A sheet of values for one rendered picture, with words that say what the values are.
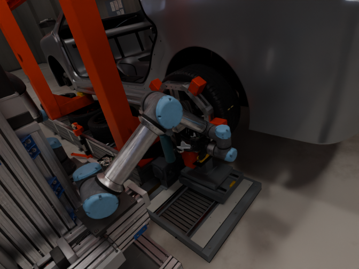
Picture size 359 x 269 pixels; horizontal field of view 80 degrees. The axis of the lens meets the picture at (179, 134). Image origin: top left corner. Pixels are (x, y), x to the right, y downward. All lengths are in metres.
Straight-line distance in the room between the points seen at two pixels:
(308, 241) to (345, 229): 0.29
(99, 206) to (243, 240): 1.24
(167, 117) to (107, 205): 0.39
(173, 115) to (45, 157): 0.61
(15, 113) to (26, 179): 0.27
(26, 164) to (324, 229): 1.89
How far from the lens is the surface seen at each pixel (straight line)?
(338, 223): 2.05
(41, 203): 1.13
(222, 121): 1.40
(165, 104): 0.77
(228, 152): 1.11
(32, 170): 1.06
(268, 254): 1.79
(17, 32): 3.47
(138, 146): 0.80
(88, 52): 1.61
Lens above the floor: 1.54
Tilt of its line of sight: 30 degrees down
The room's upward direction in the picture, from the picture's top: 12 degrees counter-clockwise
